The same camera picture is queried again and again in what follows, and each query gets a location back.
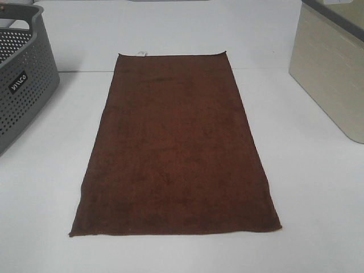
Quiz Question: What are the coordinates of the brown towel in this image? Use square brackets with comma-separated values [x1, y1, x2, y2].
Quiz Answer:
[70, 52, 281, 237]

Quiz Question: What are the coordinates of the white care label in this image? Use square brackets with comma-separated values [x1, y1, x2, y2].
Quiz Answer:
[137, 51, 147, 57]

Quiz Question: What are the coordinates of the grey perforated plastic basket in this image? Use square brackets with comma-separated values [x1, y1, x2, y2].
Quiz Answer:
[1, 3, 60, 152]

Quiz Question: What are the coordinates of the beige storage box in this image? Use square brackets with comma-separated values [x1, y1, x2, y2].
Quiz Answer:
[289, 1, 363, 143]

